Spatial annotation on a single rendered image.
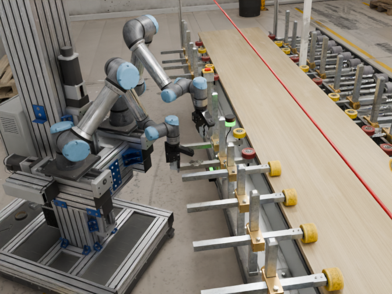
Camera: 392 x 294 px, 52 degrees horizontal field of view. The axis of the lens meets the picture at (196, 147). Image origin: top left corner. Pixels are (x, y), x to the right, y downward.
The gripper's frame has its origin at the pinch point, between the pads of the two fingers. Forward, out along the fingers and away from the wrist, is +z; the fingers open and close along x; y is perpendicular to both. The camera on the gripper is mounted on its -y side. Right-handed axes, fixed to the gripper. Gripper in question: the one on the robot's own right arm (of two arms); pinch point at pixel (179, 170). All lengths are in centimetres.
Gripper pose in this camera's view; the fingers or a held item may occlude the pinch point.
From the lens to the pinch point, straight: 238.7
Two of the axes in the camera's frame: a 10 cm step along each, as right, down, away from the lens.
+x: 1.2, 5.1, -8.5
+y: -9.9, 0.9, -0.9
